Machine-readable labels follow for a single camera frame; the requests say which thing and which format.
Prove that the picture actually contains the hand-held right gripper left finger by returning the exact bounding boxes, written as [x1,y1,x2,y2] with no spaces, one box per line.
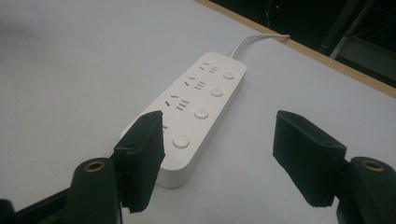
[112,109,166,214]

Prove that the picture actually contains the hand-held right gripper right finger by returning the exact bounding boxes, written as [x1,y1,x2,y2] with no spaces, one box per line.
[272,109,347,208]

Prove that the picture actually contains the white power strip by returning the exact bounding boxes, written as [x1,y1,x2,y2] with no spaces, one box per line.
[120,51,248,189]

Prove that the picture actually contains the metal stand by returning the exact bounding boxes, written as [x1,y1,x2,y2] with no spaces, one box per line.
[318,0,396,89]

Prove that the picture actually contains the white power cable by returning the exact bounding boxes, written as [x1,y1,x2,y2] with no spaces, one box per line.
[229,33,291,59]

